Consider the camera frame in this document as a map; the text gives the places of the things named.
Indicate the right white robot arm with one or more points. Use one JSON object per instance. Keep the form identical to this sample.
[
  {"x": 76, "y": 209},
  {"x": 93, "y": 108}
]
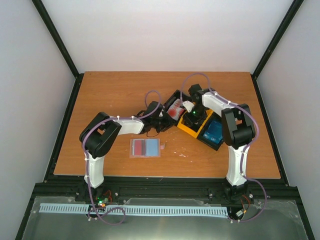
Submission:
[{"x": 238, "y": 131}]

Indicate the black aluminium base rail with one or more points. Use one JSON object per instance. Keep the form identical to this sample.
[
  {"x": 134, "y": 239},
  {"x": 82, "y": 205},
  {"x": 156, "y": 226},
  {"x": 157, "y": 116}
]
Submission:
[{"x": 209, "y": 191}]

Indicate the black card bin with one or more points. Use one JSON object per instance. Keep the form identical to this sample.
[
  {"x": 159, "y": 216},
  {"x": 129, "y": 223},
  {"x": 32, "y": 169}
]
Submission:
[
  {"x": 168, "y": 103},
  {"x": 205, "y": 141}
]

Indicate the blue card stack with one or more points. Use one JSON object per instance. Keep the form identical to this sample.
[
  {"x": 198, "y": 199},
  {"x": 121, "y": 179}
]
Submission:
[{"x": 214, "y": 132}]

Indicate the yellow middle card bin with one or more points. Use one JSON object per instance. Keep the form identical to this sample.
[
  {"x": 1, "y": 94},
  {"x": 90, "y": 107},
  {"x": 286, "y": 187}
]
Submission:
[{"x": 194, "y": 130}]

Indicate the left black frame post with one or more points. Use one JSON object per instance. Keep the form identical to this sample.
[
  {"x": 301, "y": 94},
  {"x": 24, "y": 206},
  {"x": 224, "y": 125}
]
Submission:
[{"x": 47, "y": 20}]

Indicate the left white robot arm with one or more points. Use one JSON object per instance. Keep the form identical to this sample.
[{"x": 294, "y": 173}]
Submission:
[{"x": 100, "y": 134}]

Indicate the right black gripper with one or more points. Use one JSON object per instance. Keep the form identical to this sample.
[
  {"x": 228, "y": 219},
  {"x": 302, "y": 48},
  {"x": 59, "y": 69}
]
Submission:
[{"x": 190, "y": 121}]

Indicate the red white credit card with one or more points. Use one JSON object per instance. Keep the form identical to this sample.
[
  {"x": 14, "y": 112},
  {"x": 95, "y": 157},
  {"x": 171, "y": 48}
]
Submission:
[{"x": 139, "y": 147}]

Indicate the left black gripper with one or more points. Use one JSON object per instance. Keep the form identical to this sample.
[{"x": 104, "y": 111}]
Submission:
[{"x": 168, "y": 123}]

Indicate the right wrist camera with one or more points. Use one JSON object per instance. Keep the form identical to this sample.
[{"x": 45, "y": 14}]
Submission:
[{"x": 188, "y": 105}]

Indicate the black right card bin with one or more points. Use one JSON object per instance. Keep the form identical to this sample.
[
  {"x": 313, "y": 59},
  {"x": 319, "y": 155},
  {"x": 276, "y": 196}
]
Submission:
[{"x": 205, "y": 141}]

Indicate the light blue cable duct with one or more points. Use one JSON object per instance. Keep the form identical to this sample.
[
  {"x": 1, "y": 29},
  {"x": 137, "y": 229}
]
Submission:
[{"x": 140, "y": 210}]

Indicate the right black frame post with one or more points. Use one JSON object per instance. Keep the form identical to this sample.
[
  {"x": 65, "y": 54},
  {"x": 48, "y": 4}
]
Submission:
[{"x": 279, "y": 33}]

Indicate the red white card stack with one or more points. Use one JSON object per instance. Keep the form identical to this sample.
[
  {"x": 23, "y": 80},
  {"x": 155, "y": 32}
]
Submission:
[{"x": 176, "y": 110}]

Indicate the black left card bin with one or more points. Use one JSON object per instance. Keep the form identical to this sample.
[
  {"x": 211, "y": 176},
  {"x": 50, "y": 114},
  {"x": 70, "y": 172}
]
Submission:
[{"x": 168, "y": 103}]

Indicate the black frame post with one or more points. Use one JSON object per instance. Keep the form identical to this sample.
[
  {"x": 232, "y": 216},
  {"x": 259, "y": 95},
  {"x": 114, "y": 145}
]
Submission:
[
  {"x": 279, "y": 33},
  {"x": 47, "y": 20}
]

